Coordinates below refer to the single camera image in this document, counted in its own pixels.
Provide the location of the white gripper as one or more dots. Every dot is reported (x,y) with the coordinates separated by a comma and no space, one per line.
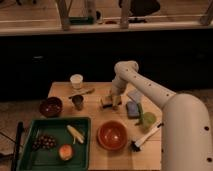
(118,88)

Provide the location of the red orange bowl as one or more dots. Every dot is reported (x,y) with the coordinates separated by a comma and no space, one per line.
(112,136)

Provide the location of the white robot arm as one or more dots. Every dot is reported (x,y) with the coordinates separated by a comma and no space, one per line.
(186,142)

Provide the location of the dark maroon bowl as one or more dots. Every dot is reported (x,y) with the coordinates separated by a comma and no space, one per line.
(51,107)

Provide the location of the grey folded cloth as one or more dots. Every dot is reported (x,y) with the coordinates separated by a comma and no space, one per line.
(135,95)

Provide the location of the green toy vegetable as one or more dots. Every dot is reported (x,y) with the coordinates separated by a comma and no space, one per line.
(145,119)

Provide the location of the wooden spatula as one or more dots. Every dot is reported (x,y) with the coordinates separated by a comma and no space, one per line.
(81,92)

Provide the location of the white paper cup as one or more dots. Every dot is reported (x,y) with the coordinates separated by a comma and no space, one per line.
(76,81)

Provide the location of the orange toy fruit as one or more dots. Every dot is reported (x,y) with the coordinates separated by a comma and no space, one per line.
(66,152)

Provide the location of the purple toy grapes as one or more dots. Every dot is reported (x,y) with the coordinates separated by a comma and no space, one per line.
(44,142)

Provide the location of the black bar beside tray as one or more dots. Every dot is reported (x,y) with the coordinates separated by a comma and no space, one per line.
(17,146)

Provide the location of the green plastic tray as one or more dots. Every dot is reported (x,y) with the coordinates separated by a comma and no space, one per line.
(48,159)

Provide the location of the white handled black brush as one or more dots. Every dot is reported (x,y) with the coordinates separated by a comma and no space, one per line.
(136,145)

